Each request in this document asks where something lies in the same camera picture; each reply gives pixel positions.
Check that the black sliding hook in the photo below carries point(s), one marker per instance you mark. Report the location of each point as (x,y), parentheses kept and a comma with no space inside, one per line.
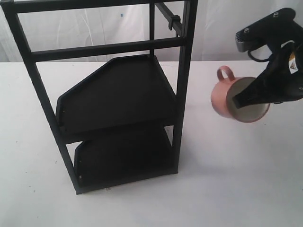
(173,22)

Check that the pink mug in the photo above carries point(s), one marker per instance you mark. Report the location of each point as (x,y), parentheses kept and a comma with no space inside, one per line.
(227,87)

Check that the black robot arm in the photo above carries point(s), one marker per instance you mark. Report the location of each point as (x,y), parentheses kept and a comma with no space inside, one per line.
(263,53)

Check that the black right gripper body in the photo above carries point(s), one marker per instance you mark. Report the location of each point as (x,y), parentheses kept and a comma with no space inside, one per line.
(282,79)

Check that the black metal shelf rack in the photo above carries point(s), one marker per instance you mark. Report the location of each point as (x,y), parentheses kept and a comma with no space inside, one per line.
(123,122)

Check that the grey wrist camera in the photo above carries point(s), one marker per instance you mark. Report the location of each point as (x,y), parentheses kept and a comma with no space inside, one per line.
(272,30)

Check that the white backdrop curtain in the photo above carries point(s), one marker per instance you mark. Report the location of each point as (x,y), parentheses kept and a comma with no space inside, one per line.
(217,22)

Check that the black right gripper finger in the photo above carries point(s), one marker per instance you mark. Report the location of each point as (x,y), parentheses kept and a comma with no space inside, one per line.
(257,92)

